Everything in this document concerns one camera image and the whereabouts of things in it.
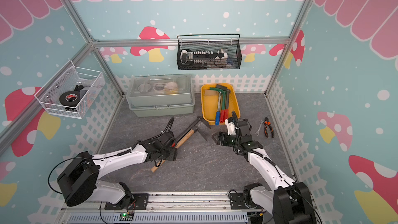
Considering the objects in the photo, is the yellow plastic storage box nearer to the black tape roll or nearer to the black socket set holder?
the black socket set holder

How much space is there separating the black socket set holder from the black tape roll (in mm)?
532

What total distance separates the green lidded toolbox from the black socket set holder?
140 millimetres

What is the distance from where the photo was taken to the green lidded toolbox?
961 millimetres

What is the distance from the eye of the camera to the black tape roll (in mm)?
692

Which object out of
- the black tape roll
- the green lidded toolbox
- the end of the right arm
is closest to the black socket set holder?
the green lidded toolbox

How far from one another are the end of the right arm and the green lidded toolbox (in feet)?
1.04

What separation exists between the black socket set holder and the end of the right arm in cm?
34

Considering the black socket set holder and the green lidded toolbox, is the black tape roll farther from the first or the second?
the black socket set holder

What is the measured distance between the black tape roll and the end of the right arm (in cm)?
67

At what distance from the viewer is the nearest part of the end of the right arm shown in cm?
61
